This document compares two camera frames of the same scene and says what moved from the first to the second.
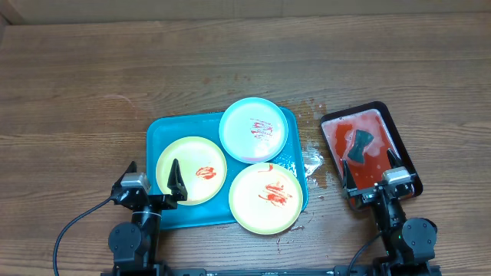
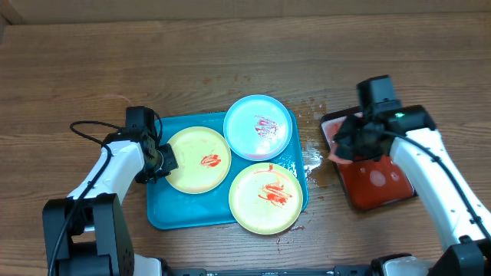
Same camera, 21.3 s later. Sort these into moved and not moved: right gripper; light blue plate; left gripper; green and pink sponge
Moved: green and pink sponge; left gripper; right gripper
Not moved: light blue plate
